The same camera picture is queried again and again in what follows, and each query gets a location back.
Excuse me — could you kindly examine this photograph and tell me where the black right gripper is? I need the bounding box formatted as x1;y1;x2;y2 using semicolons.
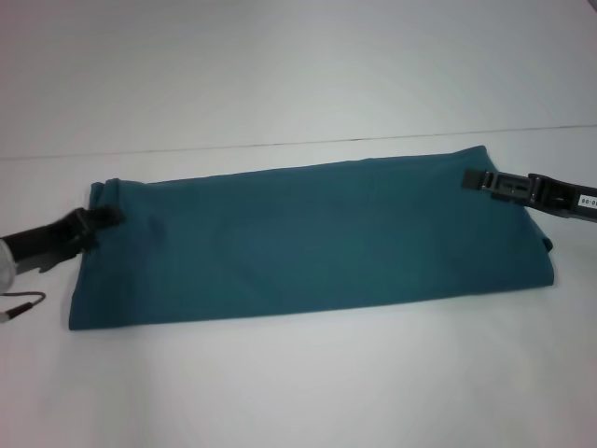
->
461;168;597;223

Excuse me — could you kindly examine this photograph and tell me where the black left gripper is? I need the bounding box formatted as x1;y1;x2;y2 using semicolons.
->
2;203;125;276

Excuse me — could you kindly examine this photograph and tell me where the teal t-shirt with FREE print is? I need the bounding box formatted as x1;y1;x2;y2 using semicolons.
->
67;145;559;333

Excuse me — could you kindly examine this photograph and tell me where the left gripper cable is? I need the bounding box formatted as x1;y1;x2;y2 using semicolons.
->
0;291;48;322

